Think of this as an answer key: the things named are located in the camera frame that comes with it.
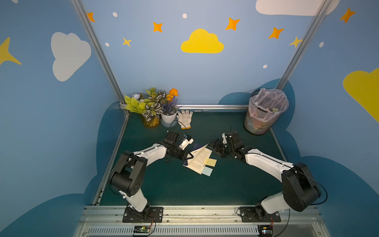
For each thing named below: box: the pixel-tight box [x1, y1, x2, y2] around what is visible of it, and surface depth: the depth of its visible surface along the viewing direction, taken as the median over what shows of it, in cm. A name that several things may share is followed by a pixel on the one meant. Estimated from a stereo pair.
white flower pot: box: [160, 112, 178, 128], surface depth 114 cm
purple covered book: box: [182, 142, 213, 175], surface depth 93 cm
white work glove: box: [176, 109, 193, 130], surface depth 120 cm
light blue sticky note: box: [201, 165, 214, 177], surface depth 91 cm
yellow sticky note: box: [204, 157, 218, 167], surface depth 95 cm
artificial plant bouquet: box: [124, 87, 179, 128], surface depth 95 cm
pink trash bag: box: [248, 87, 290, 123], surface depth 98 cm
